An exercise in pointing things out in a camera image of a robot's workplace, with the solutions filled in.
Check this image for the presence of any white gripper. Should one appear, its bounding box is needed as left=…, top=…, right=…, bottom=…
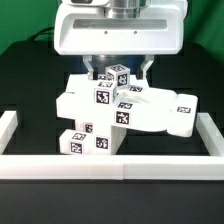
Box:
left=54, top=0, right=187, bottom=80

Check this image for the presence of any white left fence rail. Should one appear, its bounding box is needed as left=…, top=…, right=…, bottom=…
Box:
left=0, top=111, right=18, bottom=155

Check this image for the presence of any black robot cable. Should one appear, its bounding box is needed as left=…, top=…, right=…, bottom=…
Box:
left=27, top=26, right=57, bottom=42

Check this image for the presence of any white right fence rail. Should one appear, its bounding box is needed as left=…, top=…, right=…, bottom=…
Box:
left=196, top=113, right=224, bottom=158

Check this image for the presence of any white chair back frame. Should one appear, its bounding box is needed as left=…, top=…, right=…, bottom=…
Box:
left=56, top=74, right=198, bottom=137

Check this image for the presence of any white chair seat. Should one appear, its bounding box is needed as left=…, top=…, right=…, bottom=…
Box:
left=93, top=125, right=126, bottom=155

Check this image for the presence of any white front fence rail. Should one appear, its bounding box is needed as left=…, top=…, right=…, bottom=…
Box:
left=0, top=155, right=224, bottom=180

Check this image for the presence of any white fence rail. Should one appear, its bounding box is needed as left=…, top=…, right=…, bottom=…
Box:
left=0, top=111, right=18, bottom=155
left=196, top=113, right=224, bottom=158
left=0, top=155, right=224, bottom=180

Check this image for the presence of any white tagged cube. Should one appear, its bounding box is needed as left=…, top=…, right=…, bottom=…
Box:
left=105, top=64, right=130, bottom=88
left=94, top=80, right=117, bottom=105

